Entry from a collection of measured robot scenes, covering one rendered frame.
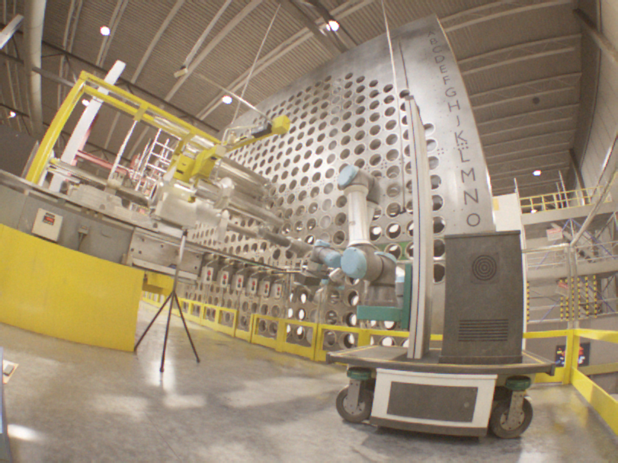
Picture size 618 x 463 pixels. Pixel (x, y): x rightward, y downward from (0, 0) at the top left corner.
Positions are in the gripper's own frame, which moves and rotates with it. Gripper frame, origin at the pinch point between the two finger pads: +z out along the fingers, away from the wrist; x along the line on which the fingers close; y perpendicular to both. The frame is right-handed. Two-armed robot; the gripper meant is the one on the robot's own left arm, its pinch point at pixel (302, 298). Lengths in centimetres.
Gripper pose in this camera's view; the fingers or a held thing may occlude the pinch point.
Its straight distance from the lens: 142.8
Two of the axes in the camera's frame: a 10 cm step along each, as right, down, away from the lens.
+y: -7.0, -3.0, 6.5
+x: -6.3, -1.7, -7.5
